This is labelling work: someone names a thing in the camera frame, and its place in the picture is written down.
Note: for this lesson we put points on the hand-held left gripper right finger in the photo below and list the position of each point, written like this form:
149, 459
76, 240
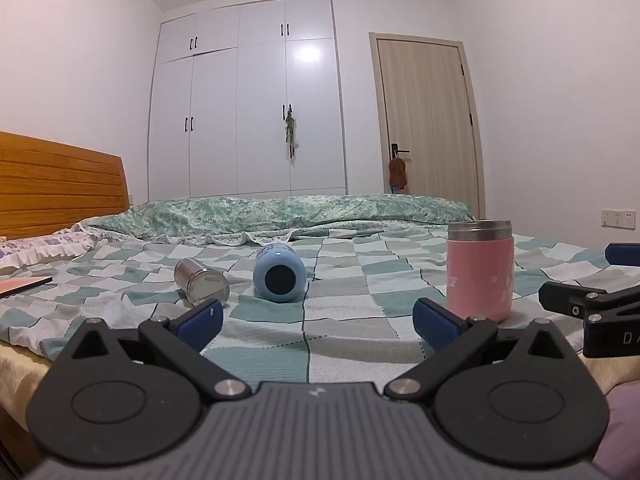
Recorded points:
434, 325

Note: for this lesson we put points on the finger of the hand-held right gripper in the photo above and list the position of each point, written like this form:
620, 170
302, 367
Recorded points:
624, 255
565, 300

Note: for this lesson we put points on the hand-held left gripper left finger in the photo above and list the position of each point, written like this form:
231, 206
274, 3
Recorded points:
202, 324

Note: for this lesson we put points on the light blue cup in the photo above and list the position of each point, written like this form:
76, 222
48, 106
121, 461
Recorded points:
278, 274

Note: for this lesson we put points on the stainless steel cup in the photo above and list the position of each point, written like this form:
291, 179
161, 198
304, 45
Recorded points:
200, 282

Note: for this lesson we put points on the pink cup with steel rim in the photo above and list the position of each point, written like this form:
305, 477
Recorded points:
480, 280

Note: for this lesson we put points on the checkered green blanket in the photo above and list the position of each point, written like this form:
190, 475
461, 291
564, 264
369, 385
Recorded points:
350, 310

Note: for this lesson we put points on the purple cloth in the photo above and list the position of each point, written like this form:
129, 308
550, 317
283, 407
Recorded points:
627, 430

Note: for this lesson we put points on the green floral quilt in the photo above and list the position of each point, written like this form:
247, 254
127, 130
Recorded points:
280, 215

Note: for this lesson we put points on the floral ruffled pillow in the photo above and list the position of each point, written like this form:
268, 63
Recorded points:
40, 247

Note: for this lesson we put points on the red notebook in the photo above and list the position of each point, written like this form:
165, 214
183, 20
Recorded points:
20, 285

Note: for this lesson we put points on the yellow bed sheet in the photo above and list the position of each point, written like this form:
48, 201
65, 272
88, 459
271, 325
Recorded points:
20, 390

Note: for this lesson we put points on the wooden bed headboard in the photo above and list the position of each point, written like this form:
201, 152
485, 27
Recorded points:
55, 185

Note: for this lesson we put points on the green hanging ornament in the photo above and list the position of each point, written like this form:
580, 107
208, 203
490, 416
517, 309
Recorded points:
290, 130

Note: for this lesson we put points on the beige wooden door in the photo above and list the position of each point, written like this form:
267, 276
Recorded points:
425, 110

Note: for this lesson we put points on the white wardrobe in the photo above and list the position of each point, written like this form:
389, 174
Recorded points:
245, 110

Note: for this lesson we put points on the white wall socket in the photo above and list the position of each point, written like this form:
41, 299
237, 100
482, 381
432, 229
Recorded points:
618, 218

